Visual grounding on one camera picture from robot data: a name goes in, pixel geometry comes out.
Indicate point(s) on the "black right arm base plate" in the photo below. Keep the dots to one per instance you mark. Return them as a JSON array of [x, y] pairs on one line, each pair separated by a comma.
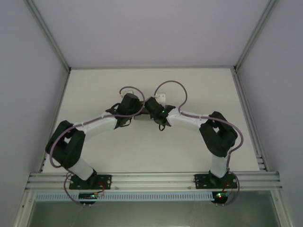
[[201, 180]]

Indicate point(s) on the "aluminium cross rail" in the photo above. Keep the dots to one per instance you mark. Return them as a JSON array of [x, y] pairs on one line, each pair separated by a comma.
[[151, 180]]

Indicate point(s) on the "right circuit board green light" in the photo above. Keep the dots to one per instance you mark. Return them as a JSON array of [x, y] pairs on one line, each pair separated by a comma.
[[220, 195]]

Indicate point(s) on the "left circuit board green light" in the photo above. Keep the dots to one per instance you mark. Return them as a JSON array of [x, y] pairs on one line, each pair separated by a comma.
[[88, 196]]

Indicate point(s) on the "aluminium side rail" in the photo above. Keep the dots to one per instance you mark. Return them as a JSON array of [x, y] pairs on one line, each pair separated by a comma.
[[251, 123], [55, 113]]

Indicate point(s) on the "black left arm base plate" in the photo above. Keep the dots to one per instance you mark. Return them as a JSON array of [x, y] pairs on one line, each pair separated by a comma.
[[104, 182]]

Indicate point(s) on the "grey paper box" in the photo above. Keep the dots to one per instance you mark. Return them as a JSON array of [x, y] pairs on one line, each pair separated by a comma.
[[142, 117]]

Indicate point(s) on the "aluminium frame post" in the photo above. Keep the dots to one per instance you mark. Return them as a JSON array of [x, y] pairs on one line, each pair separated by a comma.
[[50, 37], [254, 35]]

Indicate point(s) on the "circuit board green light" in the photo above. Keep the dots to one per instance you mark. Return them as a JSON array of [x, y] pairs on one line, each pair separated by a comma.
[[220, 195], [88, 196]]

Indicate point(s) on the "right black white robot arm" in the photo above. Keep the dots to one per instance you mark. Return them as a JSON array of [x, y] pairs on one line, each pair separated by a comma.
[[217, 134]]

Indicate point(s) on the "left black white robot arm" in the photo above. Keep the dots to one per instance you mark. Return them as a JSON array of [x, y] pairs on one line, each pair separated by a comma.
[[94, 125]]

